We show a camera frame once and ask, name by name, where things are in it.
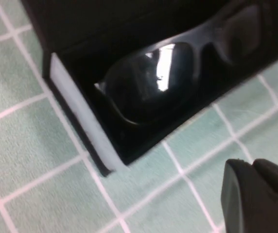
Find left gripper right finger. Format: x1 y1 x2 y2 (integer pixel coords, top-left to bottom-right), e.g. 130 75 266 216
252 158 278 212

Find black printed glasses case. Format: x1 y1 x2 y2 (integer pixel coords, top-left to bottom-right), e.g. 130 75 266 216
19 0 278 178

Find black framed glasses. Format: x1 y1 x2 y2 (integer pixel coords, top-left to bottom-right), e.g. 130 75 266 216
94 4 263 126

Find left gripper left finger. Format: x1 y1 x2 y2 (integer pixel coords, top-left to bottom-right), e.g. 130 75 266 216
220 158 278 233

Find green white checked tablecloth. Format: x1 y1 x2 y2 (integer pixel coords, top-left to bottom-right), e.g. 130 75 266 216
0 0 278 233

